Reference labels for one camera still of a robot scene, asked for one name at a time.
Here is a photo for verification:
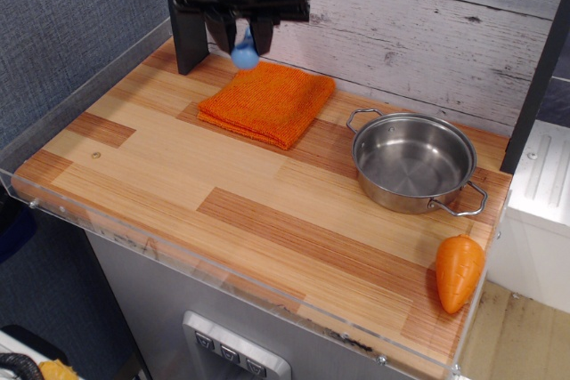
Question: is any dark right vertical post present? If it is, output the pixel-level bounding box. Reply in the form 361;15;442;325
500;0;569;174

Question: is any orange folded cloth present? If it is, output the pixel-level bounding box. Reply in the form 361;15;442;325
197;62;336;150

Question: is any clear acrylic table guard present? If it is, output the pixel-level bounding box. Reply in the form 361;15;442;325
1;22;510;359

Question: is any dark vertical post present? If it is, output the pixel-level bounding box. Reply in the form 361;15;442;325
167;0;209;75
500;0;569;174

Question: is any dark left vertical post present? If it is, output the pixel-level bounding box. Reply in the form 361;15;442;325
167;0;209;75

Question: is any black cable sleeve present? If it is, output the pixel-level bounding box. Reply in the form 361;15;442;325
0;352;45;380

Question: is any silver toy appliance front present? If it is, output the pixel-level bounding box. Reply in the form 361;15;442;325
88;234;464;379

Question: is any silver dispenser button panel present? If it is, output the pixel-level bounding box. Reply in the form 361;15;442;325
183;311;292;379

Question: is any blue and grey toy spoon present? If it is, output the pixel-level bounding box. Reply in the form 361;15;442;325
231;27;259;70

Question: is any yellow black object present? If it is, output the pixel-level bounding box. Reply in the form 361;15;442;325
38;360;80;380

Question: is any white ribbed box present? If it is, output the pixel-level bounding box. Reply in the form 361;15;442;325
487;120;569;312

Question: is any orange plastic toy carrot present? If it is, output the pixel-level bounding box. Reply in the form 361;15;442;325
436;234;485;314

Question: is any stainless steel pot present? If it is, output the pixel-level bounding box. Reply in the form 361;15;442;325
346;109;488;217

